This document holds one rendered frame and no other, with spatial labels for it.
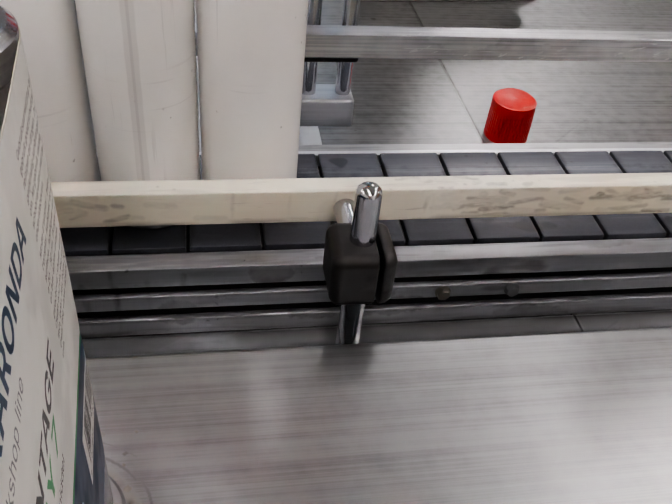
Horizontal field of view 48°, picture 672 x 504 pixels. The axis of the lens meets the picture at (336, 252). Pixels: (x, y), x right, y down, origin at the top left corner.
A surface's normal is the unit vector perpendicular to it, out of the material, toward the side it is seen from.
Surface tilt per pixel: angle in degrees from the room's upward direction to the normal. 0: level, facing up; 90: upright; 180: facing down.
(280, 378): 0
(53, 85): 90
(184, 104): 90
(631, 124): 0
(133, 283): 90
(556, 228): 0
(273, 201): 90
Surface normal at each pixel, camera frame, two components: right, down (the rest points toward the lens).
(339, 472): 0.09, -0.75
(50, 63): 0.67, 0.54
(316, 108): 0.15, 0.66
